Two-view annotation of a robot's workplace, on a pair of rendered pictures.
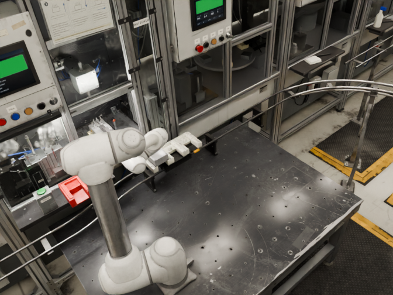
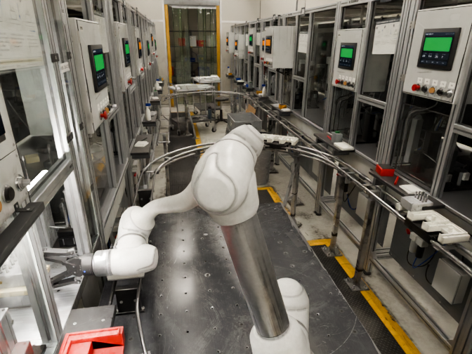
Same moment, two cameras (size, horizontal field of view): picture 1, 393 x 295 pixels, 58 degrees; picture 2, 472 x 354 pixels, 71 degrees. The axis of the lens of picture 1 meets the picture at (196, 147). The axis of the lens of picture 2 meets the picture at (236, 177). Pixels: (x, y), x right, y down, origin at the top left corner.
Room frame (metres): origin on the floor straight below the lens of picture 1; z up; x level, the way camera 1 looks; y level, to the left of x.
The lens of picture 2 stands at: (0.69, 1.07, 1.73)
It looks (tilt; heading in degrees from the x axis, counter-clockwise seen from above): 22 degrees down; 296
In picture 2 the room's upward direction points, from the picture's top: straight up
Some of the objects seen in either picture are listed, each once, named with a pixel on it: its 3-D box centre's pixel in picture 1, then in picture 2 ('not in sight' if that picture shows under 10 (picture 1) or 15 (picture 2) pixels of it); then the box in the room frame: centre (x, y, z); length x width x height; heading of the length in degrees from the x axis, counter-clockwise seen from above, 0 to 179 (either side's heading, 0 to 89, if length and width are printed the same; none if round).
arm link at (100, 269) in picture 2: not in sight; (103, 263); (1.52, 0.41, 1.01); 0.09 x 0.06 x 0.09; 126
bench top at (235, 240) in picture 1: (206, 215); (220, 284); (1.30, -0.03, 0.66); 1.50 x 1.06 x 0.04; 126
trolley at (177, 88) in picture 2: not in sight; (192, 107); (4.34, -4.48, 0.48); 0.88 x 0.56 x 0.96; 54
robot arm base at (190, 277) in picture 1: (175, 271); not in sight; (0.94, 0.15, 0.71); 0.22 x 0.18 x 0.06; 126
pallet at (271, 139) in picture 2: not in sight; (277, 142); (1.66, -1.81, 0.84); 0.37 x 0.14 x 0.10; 4
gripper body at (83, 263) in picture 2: not in sight; (81, 265); (1.58, 0.45, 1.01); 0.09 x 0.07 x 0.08; 36
